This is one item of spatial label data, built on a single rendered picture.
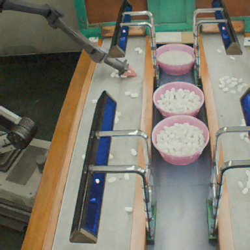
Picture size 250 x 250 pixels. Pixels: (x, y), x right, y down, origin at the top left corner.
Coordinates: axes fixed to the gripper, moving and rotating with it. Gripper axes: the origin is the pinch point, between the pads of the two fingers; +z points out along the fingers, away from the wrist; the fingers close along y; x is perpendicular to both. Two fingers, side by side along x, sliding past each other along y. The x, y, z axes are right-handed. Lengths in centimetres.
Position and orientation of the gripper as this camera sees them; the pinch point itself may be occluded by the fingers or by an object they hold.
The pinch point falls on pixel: (135, 75)
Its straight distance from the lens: 210.5
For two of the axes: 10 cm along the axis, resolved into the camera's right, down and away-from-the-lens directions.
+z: 8.3, 4.5, 3.3
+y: 0.8, -6.7, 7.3
